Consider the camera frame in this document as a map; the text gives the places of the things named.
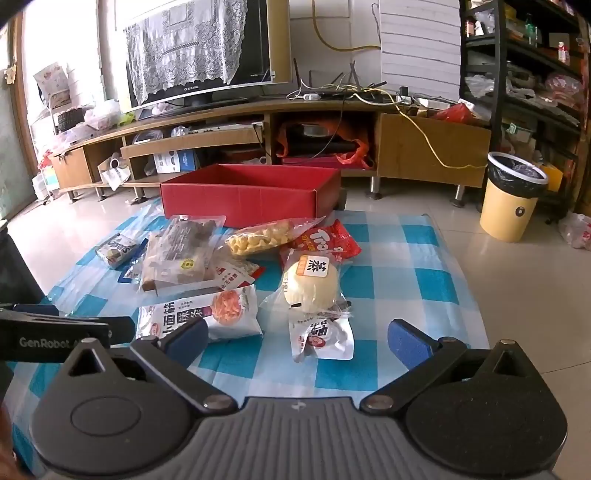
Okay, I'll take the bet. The white gluten snack bag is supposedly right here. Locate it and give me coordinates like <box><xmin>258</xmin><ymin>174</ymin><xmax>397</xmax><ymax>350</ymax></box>
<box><xmin>136</xmin><ymin>285</ymin><xmax>263</xmax><ymax>342</ymax></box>

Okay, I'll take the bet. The steamed cake clear packet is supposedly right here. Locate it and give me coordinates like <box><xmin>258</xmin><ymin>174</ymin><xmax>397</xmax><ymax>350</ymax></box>
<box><xmin>262</xmin><ymin>249</ymin><xmax>351</xmax><ymax>318</ymax></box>

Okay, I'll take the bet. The red snack bag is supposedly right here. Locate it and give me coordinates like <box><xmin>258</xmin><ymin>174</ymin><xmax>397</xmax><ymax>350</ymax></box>
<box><xmin>280</xmin><ymin>219</ymin><xmax>363</xmax><ymax>264</ymax></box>

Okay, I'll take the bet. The blue white checkered cloth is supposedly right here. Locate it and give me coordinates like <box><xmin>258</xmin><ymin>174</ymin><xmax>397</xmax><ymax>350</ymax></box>
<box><xmin>4</xmin><ymin>209</ymin><xmax>491</xmax><ymax>476</ymax></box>

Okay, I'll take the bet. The small white red packet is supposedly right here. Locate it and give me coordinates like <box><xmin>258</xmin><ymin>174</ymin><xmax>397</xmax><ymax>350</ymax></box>
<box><xmin>288</xmin><ymin>314</ymin><xmax>355</xmax><ymax>363</ymax></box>

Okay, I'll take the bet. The red white snack packet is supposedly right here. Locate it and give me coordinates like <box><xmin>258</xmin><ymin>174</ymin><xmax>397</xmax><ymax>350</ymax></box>
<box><xmin>211</xmin><ymin>258</ymin><xmax>264</xmax><ymax>290</ymax></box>

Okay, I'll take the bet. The dark snack clear bag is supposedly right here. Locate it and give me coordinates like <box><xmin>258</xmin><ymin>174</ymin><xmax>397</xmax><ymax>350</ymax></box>
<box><xmin>139</xmin><ymin>215</ymin><xmax>226</xmax><ymax>292</ymax></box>

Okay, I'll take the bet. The Kapronts wafer pack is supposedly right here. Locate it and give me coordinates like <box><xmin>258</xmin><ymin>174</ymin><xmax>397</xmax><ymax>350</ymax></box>
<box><xmin>95</xmin><ymin>234</ymin><xmax>139</xmax><ymax>269</ymax></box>

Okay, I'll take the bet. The yellow puffs clear bag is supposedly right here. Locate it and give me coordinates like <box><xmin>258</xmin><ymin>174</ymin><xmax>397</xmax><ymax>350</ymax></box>
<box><xmin>224</xmin><ymin>216</ymin><xmax>325</xmax><ymax>257</ymax></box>

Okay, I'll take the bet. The red cardboard box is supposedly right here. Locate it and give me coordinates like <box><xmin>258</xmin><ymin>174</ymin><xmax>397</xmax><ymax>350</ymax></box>
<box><xmin>160</xmin><ymin>164</ymin><xmax>342</xmax><ymax>228</ymax></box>

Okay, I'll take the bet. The yellow trash bin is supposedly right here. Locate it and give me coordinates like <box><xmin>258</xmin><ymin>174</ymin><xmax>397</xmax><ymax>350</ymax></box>
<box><xmin>480</xmin><ymin>152</ymin><xmax>549</xmax><ymax>243</ymax></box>

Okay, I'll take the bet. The white blue box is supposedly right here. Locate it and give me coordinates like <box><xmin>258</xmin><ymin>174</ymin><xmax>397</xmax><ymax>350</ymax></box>
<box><xmin>153</xmin><ymin>150</ymin><xmax>199</xmax><ymax>174</ymax></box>

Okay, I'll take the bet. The white plastic bag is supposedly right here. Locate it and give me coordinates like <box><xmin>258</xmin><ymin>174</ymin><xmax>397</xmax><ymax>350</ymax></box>
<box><xmin>558</xmin><ymin>212</ymin><xmax>591</xmax><ymax>251</ymax></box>

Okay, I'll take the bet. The wooden TV stand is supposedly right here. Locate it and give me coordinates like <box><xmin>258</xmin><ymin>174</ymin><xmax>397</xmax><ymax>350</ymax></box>
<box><xmin>50</xmin><ymin>100</ymin><xmax>491</xmax><ymax>205</ymax></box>

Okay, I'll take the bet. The orange plastic bag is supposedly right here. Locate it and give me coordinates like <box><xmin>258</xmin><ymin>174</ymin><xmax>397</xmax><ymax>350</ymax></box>
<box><xmin>273</xmin><ymin>118</ymin><xmax>376</xmax><ymax>171</ymax></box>

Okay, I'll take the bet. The flat screen television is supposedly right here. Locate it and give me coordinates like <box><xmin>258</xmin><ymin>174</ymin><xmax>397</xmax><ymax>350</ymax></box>
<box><xmin>121</xmin><ymin>1</ymin><xmax>293</xmax><ymax>107</ymax></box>

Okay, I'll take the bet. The black storage shelf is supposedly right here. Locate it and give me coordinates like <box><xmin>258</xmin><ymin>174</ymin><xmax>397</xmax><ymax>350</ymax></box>
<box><xmin>460</xmin><ymin>1</ymin><xmax>590</xmax><ymax>225</ymax></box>

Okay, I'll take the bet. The white lace cover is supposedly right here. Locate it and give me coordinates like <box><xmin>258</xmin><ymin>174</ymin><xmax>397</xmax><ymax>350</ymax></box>
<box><xmin>124</xmin><ymin>1</ymin><xmax>249</xmax><ymax>104</ymax></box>

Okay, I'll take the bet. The yellow cable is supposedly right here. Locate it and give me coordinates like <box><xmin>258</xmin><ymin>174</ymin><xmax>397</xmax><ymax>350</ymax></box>
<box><xmin>311</xmin><ymin>0</ymin><xmax>489</xmax><ymax>171</ymax></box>

